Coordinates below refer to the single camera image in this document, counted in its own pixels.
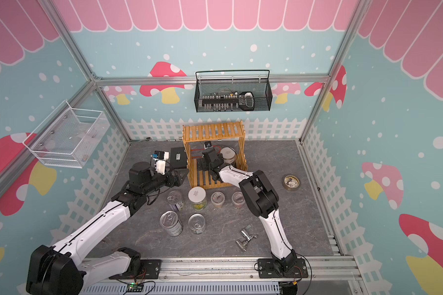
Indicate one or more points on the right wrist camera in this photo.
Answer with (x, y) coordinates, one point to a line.
(208, 144)

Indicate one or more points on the wooden two-tier shelf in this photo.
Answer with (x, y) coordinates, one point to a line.
(217, 134)

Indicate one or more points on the white wire wall basket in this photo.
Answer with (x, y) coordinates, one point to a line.
(68, 136)

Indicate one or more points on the brown-label clear plastic cup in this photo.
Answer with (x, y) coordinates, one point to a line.
(217, 199)

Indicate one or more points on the small green circuit board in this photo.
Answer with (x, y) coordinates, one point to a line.
(134, 288)

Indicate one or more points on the metal faucet piece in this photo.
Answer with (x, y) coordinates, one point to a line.
(247, 236)

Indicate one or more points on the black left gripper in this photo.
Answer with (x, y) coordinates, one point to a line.
(178, 181)

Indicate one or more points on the black mesh wall basket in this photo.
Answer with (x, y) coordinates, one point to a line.
(210, 83)

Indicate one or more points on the red-label clear plastic cup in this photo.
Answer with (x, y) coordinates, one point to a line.
(238, 200)

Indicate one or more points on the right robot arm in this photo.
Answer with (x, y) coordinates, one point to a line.
(262, 200)

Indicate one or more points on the black terminal strip in basket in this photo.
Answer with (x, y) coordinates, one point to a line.
(244, 101)

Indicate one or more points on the black network switch box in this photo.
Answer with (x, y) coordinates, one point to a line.
(178, 158)

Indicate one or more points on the yellow seed jar white lid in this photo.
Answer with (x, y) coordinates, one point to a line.
(197, 197)

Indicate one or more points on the purple-label tin can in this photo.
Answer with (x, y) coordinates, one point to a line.
(175, 201)

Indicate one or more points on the small silver pull-tab can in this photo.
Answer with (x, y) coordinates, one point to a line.
(197, 223)

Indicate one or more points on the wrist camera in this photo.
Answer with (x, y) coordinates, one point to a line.
(208, 144)
(160, 159)

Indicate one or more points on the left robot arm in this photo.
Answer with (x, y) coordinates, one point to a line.
(60, 269)

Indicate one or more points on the white-label jar with lid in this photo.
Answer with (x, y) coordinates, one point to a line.
(229, 155)

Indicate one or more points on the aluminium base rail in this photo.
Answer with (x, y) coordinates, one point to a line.
(330, 275)

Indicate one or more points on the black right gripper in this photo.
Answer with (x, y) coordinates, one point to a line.
(201, 162)

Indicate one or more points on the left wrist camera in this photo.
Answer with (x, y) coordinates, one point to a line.
(160, 159)

